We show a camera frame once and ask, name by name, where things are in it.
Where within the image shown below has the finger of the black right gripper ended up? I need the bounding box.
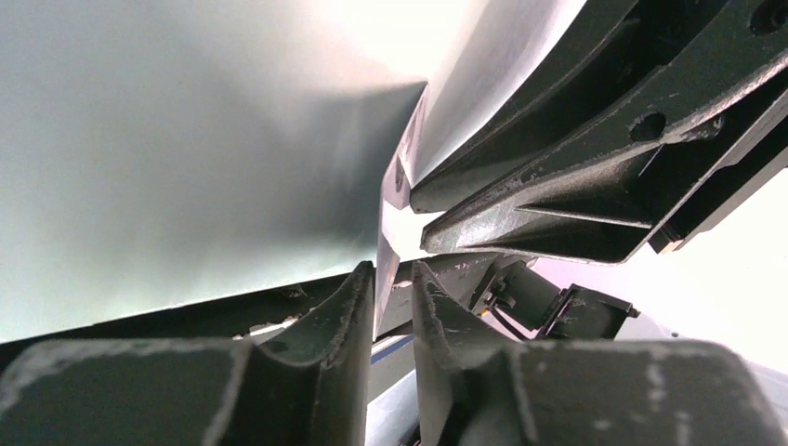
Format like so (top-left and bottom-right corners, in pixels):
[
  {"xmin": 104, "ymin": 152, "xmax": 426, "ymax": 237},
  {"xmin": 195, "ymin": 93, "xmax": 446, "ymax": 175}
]
[
  {"xmin": 421, "ymin": 1, "xmax": 787, "ymax": 264},
  {"xmin": 411, "ymin": 0, "xmax": 725, "ymax": 214}
]

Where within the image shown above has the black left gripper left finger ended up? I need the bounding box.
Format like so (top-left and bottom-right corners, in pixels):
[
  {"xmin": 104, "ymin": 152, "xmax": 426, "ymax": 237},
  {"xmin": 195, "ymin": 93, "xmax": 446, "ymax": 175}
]
[{"xmin": 1, "ymin": 261, "xmax": 374, "ymax": 445}]

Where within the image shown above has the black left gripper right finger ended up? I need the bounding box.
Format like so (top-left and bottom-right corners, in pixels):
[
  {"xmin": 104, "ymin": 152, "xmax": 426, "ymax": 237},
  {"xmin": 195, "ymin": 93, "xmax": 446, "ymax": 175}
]
[{"xmin": 412, "ymin": 262, "xmax": 787, "ymax": 445}]

